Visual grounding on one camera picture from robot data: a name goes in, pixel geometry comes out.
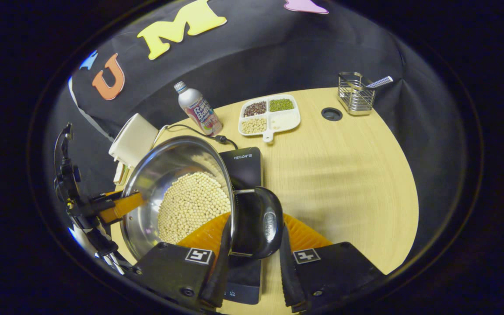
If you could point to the heap of soybeans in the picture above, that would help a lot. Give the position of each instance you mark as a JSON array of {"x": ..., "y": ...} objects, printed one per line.
[{"x": 190, "y": 205}]

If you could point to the white toaster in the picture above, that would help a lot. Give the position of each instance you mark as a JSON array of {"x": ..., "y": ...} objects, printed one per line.
[{"x": 134, "y": 140}]

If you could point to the dark red beans portion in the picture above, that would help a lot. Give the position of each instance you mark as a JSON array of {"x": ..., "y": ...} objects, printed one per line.
[{"x": 255, "y": 109}]

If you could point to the white divided tray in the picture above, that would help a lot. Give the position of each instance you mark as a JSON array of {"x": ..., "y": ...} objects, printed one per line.
[{"x": 268, "y": 133}]

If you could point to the green mung beans portion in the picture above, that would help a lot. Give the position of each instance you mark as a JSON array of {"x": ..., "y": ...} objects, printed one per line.
[{"x": 281, "y": 105}]

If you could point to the silver bottle with colourful label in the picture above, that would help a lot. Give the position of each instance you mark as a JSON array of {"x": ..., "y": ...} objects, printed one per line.
[{"x": 199, "y": 109}]

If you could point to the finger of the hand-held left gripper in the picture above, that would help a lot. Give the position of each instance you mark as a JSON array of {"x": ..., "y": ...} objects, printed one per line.
[
  {"x": 103, "y": 199},
  {"x": 120, "y": 206}
]

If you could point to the black induction cooktop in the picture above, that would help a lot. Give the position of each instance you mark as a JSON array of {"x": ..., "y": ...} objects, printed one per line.
[{"x": 245, "y": 168}]

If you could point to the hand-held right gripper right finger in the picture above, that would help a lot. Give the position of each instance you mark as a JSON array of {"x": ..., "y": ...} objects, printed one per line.
[{"x": 289, "y": 280}]

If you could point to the pale yellow beans portion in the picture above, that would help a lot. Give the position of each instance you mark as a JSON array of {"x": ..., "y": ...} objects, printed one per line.
[{"x": 254, "y": 125}]

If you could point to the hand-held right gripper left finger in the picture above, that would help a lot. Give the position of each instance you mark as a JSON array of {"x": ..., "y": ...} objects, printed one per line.
[{"x": 221, "y": 271}]

